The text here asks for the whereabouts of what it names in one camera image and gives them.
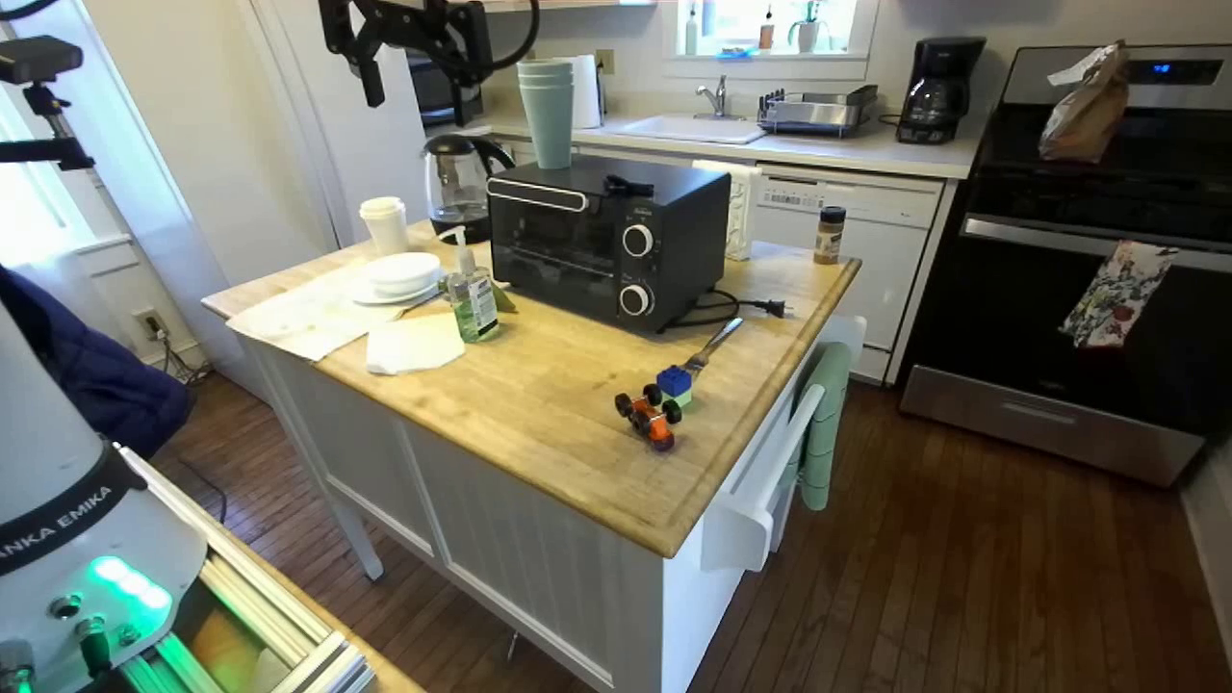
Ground paper towel roll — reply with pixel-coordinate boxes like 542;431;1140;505
566;55;606;130

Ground white dishwasher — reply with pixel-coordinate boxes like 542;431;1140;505
751;174;938;355

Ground blue sponge on sill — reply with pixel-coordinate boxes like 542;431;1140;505
718;44;755;60

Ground white bowl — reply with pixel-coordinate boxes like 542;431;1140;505
365;252;438;283

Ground camera tripod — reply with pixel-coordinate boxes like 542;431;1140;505
0;35;91;170

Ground white soap bottle on sill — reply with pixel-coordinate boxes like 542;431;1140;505
682;0;701;57

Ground stacked teal plastic cups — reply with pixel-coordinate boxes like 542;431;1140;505
516;60;573;170

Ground dish drying rack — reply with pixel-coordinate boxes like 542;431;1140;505
760;85;877;139

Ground white paper coffee cup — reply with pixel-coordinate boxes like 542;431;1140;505
360;196;410;252

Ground white folded napkin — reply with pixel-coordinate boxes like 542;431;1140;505
365;313;467;377

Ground white plate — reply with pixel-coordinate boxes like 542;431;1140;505
352;270;443;307

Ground black toaster oven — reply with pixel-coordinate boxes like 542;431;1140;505
488;153;733;334

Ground blue and green small cup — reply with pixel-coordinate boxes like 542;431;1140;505
656;366;693;409

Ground red bottle on sill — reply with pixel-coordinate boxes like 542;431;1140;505
760;6;778;55

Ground aluminium frame cart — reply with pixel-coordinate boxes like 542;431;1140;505
118;452;422;693

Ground brown paper bag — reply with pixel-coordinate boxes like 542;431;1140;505
1035;42;1127;161

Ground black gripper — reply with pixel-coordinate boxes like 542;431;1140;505
317;0;498;109

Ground teal hanging towel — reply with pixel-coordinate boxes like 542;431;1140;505
796;341;855;510

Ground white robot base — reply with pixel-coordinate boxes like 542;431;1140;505
0;313;207;693

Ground black coffee maker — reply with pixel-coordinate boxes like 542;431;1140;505
897;35;987;146

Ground white base cabinets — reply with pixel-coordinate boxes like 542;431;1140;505
492;128;763;175

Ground large white paper towel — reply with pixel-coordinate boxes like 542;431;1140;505
229;266;398;363

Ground black glass electric kettle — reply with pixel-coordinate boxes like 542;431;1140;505
419;135;512;242

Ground kitchen sink faucet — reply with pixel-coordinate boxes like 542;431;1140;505
696;73;734;119

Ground black stainless kitchen stove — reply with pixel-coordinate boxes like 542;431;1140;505
902;42;1232;485

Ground spice jar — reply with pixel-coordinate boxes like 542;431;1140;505
814;204;849;266

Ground green hand soap bottle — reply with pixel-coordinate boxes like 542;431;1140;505
443;228;501;341

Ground white kitchen island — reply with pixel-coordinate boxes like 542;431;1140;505
248;242;861;693

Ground white sink basin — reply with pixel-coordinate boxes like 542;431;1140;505
606;116;763;146

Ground floral dish towel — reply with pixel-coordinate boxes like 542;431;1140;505
1063;242;1174;349

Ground blue jacket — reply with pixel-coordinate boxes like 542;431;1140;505
0;266;194;458

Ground black oven power cord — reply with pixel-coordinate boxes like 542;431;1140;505
656;283;791;334

